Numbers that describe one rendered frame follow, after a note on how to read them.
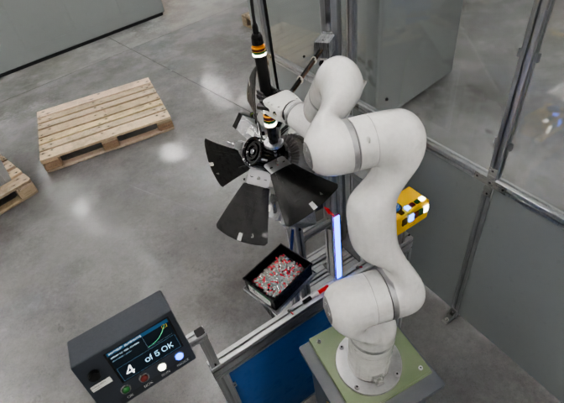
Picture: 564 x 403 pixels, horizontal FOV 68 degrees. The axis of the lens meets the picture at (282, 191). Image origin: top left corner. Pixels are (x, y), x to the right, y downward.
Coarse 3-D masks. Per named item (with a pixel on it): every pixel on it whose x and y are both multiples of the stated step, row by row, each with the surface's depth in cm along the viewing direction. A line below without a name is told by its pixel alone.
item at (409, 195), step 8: (400, 192) 155; (408, 192) 155; (416, 192) 154; (400, 200) 153; (408, 200) 152; (424, 200) 151; (400, 208) 149; (416, 208) 149; (400, 216) 147; (408, 216) 148; (424, 216) 155; (400, 224) 149; (408, 224) 152; (400, 232) 152
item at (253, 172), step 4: (252, 168) 165; (248, 172) 164; (252, 172) 165; (256, 172) 165; (260, 172) 165; (264, 172) 165; (268, 172) 165; (248, 176) 165; (256, 176) 165; (260, 176) 165; (264, 176) 165; (268, 176) 165; (248, 180) 165; (252, 180) 165; (256, 180) 165; (260, 180) 165; (268, 180) 165; (252, 184) 165; (256, 184) 165; (260, 184) 165; (264, 184) 165; (268, 184) 165
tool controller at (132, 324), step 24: (120, 312) 112; (144, 312) 109; (168, 312) 108; (96, 336) 106; (120, 336) 104; (144, 336) 106; (168, 336) 110; (72, 360) 101; (96, 360) 102; (120, 360) 105; (144, 360) 108; (168, 360) 112; (96, 384) 104; (120, 384) 107; (144, 384) 111
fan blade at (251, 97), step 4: (252, 72) 170; (256, 72) 165; (252, 76) 170; (252, 80) 169; (248, 84) 177; (252, 84) 169; (248, 88) 178; (252, 88) 169; (252, 92) 169; (248, 96) 181; (252, 96) 170; (248, 100) 183; (252, 100) 170; (252, 104) 172; (252, 108) 180; (256, 112) 165; (256, 116) 164; (256, 120) 164
